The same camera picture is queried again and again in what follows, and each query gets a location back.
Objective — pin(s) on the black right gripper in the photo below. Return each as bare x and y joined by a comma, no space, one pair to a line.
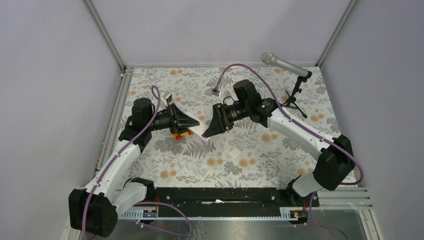
220,122

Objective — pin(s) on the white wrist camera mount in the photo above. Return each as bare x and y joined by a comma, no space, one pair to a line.
216,92
166,98

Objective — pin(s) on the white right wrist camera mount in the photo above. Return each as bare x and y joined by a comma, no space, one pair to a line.
216,92

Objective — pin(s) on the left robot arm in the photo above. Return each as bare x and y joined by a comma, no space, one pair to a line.
95,208

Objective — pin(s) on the floral patterned table mat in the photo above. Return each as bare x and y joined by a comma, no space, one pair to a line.
267,158

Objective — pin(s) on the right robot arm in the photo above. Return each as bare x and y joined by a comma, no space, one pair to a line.
330,153

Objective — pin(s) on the white battery cover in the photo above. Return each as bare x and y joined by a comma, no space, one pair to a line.
234,153

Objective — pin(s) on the silver microphone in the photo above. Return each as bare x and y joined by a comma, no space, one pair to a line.
270,59

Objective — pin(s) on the orange toy car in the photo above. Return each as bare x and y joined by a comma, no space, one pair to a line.
179,136

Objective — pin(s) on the white remote control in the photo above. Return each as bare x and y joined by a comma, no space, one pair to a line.
199,131

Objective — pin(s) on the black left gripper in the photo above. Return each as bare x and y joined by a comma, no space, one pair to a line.
179,121

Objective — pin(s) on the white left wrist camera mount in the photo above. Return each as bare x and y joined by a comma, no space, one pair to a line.
166,98

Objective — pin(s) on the black microphone tripod stand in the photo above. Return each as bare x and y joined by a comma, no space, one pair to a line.
291,100

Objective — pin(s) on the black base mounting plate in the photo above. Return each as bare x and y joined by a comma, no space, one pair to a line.
219,203

